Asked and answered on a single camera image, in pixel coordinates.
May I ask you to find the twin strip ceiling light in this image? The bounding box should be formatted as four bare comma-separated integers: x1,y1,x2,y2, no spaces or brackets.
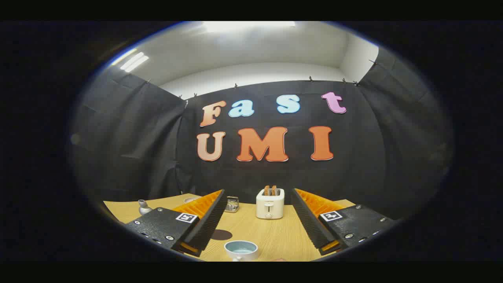
119,51,150,73

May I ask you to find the black backdrop cloth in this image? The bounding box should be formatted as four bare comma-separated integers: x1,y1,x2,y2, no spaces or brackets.
69,47,454,221

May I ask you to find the white cup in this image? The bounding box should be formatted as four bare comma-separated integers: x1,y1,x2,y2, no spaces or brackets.
224,240,259,262

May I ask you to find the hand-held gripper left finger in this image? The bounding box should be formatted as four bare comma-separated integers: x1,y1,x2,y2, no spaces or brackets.
125,189,228,257

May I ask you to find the wooden table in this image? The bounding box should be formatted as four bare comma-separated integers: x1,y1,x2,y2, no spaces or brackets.
103,193,356,262

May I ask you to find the wide ceiling light panel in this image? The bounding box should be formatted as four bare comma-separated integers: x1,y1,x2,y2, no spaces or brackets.
204,21,296,33

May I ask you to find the white toaster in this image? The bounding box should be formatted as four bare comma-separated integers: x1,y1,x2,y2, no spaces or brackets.
256,188,285,220

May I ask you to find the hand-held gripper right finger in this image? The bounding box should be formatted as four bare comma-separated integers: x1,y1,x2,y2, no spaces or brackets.
291,188,395,256

